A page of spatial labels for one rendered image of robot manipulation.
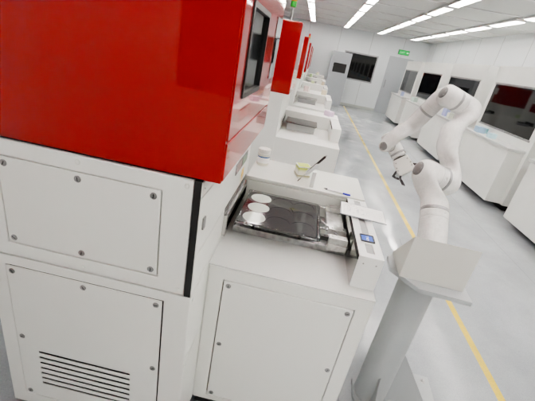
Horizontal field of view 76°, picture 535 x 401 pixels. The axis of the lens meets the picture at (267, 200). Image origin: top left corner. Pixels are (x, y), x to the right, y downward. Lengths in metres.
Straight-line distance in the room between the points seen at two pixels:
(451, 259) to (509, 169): 4.55
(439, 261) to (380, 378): 0.72
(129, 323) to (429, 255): 1.15
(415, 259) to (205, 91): 1.06
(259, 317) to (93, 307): 0.60
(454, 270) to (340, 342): 0.54
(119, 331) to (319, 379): 0.82
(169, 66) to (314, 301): 0.93
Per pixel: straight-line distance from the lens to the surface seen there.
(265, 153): 1.93
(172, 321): 1.25
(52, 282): 1.37
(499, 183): 6.06
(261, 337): 1.48
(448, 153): 1.79
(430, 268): 1.55
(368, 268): 1.33
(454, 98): 1.85
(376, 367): 1.93
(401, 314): 1.71
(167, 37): 0.91
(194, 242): 1.03
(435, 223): 1.62
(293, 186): 1.76
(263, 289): 1.33
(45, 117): 1.11
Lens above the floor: 1.58
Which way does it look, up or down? 24 degrees down
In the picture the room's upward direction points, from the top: 11 degrees clockwise
